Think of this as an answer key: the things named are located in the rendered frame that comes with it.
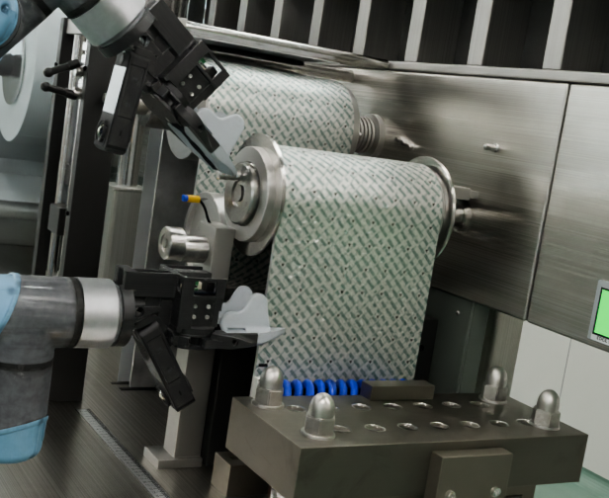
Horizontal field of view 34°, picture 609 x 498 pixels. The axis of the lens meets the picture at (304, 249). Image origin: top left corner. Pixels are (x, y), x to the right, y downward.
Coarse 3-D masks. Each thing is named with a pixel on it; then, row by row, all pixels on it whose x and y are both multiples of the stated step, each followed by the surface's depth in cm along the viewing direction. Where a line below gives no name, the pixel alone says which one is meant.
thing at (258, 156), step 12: (240, 156) 120; (252, 156) 118; (264, 156) 116; (264, 168) 115; (264, 180) 115; (264, 192) 115; (264, 204) 114; (444, 204) 127; (264, 216) 115; (240, 228) 119; (252, 228) 117; (264, 228) 116; (240, 240) 119; (252, 240) 118
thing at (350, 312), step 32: (288, 256) 116; (320, 256) 118; (352, 256) 121; (384, 256) 123; (416, 256) 125; (288, 288) 117; (320, 288) 119; (352, 288) 122; (384, 288) 124; (416, 288) 126; (288, 320) 118; (320, 320) 120; (352, 320) 122; (384, 320) 125; (416, 320) 127; (256, 352) 117; (288, 352) 119; (320, 352) 121; (352, 352) 123; (384, 352) 126; (416, 352) 128
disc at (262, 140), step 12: (252, 144) 120; (264, 144) 118; (276, 144) 116; (276, 156) 115; (276, 168) 115; (276, 180) 114; (276, 192) 114; (276, 204) 114; (276, 216) 114; (276, 228) 114; (264, 240) 116; (252, 252) 118
